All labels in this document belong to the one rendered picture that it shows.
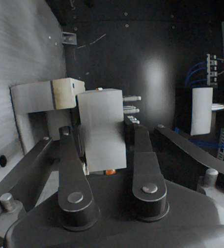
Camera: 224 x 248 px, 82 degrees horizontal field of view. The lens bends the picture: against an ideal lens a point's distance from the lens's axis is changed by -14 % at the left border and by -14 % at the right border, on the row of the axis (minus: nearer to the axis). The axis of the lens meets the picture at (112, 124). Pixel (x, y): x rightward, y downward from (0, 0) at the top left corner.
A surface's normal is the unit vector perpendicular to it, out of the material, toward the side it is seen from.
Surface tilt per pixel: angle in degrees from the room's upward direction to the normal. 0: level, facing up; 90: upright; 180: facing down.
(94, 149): 90
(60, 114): 90
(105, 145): 90
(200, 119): 90
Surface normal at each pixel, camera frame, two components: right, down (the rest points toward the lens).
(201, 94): 0.09, 0.25
